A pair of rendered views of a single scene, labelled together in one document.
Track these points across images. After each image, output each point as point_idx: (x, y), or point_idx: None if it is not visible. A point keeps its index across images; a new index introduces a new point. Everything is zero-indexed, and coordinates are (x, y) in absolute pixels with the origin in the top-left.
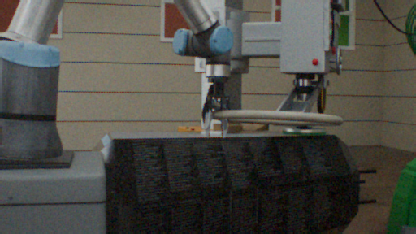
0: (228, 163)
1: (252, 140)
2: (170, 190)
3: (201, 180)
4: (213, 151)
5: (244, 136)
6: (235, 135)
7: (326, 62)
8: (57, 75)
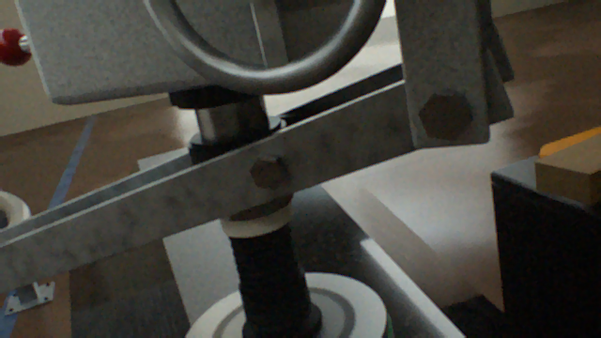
0: (114, 298)
1: (161, 268)
2: (80, 288)
3: (89, 301)
4: (131, 252)
5: (177, 246)
6: (197, 231)
7: (66, 37)
8: None
